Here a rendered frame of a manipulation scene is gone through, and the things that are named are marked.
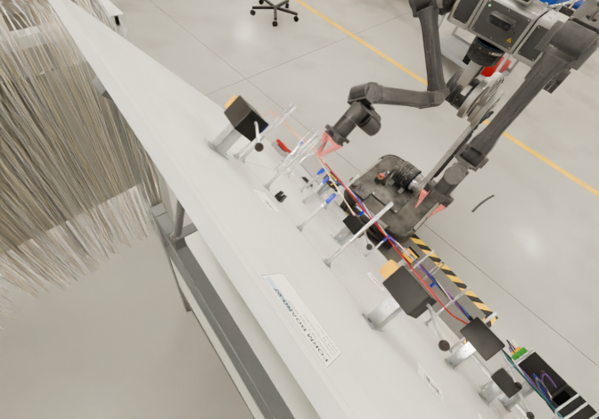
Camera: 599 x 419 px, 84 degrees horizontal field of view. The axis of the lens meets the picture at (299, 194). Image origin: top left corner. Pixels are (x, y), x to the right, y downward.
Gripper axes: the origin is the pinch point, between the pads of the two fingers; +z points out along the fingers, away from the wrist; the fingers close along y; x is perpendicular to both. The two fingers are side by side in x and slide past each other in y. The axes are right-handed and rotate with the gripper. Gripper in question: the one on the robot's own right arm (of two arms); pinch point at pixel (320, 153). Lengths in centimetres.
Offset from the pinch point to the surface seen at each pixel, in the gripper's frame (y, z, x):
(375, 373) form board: -67, -1, -46
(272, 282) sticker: -74, -2, -33
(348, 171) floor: 155, 24, 31
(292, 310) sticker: -74, -2, -37
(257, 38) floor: 202, 0, 221
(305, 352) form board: -77, -3, -40
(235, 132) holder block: -59, -4, -9
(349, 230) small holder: -32.2, 0.9, -29.2
